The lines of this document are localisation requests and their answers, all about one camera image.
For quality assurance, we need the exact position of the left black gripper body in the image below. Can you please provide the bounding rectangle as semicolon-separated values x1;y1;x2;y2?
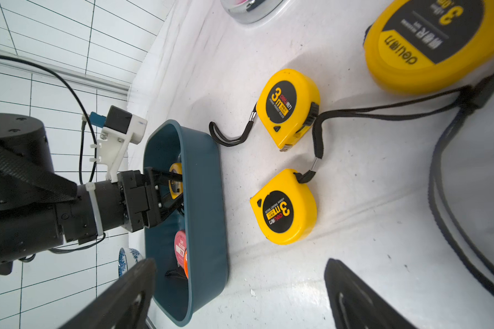
117;169;163;232

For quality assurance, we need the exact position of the chrome glass holder stand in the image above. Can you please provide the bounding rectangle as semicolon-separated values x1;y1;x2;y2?
220;0;290;25

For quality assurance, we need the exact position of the blue white patterned plate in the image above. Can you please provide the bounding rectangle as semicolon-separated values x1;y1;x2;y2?
118;248;144;277

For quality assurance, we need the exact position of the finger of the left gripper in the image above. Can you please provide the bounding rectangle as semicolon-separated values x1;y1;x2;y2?
145;167;183;183
152;193;184;224

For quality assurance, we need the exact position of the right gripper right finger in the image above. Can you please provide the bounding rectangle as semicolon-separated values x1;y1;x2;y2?
324;259;414;328

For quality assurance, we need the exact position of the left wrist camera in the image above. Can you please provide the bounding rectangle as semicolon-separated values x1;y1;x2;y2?
89;106;148;183

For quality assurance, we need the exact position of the orange black tape measure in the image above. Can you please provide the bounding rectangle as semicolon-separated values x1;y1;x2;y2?
183;249;189;279

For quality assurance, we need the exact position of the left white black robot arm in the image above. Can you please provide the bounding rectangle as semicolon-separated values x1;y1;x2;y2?
0;113;183;276

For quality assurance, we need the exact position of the pink tape measure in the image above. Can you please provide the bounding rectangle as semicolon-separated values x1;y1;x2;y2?
174;230;187;268

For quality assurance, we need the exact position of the yellow tape measure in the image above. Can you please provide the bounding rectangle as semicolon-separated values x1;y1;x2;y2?
169;163;183;200
311;0;494;184
250;169;317;245
209;69;321;152

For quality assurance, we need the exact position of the teal plastic storage box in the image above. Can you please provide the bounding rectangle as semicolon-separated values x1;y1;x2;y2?
144;120;229;327

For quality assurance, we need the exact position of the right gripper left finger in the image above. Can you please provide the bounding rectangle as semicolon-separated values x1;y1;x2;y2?
62;259;156;328

